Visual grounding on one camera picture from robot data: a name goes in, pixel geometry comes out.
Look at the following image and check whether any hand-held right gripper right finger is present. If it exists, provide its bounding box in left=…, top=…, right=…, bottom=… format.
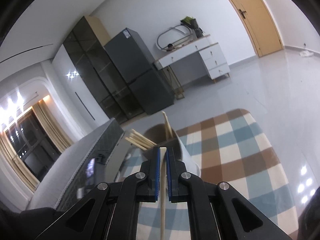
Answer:
left=166, top=147, right=294, bottom=240

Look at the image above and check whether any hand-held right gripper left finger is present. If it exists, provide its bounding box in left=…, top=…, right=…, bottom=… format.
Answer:
left=35, top=147, right=160, bottom=240

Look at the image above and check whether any grey oval utensil holder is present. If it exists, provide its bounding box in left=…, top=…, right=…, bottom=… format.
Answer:
left=144, top=124, right=201, bottom=180

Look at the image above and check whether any single wooden chopstick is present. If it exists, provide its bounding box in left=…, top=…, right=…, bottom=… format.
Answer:
left=159, top=147, right=167, bottom=240

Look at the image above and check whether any bundle of wooden chopsticks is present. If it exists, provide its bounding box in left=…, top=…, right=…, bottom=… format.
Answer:
left=124, top=111, right=174, bottom=152

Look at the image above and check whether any dark grey quilted mattress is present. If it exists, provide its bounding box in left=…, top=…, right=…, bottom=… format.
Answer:
left=30, top=117, right=125, bottom=210

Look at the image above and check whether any beige curtain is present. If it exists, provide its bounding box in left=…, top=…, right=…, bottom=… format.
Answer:
left=32, top=101, right=75, bottom=155
left=0, top=136, right=35, bottom=193

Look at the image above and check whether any white wardrobe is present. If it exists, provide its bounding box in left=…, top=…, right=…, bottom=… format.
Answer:
left=51, top=45, right=107, bottom=140

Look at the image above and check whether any dark window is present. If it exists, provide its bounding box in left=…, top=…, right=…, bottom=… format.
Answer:
left=0, top=105, right=63, bottom=180

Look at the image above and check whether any checked tablecloth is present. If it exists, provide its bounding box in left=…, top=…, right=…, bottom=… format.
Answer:
left=117, top=108, right=297, bottom=240

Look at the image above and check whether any dark glass cabinet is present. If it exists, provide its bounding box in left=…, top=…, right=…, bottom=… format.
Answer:
left=62, top=16, right=145, bottom=124

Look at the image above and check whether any dark grey refrigerator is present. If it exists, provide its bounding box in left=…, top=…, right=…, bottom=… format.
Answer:
left=104, top=27, right=175, bottom=115

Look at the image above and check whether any white dressing table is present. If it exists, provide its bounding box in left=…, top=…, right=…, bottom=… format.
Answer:
left=154, top=34, right=230, bottom=98

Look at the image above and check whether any oval mirror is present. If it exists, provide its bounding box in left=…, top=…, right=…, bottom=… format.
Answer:
left=156, top=24, right=198, bottom=52

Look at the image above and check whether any wooden door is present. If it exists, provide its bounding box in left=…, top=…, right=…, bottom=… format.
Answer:
left=215, top=0, right=284, bottom=57

